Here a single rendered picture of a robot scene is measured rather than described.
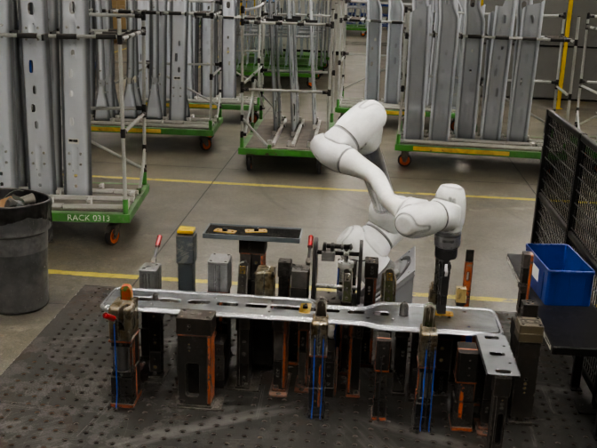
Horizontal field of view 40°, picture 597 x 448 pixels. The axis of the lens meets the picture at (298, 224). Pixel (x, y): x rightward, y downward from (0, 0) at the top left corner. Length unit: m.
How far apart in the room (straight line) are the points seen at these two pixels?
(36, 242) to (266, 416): 2.86
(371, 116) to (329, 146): 0.20
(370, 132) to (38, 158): 4.33
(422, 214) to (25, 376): 1.53
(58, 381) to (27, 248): 2.33
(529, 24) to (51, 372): 7.76
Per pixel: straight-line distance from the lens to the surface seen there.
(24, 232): 5.28
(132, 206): 6.75
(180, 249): 3.20
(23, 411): 2.95
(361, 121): 3.08
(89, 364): 3.21
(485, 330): 2.84
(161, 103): 10.64
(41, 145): 6.99
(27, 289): 5.45
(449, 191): 2.71
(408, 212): 2.59
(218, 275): 3.01
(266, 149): 8.95
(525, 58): 10.20
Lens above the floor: 2.12
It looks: 17 degrees down
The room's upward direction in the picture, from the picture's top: 2 degrees clockwise
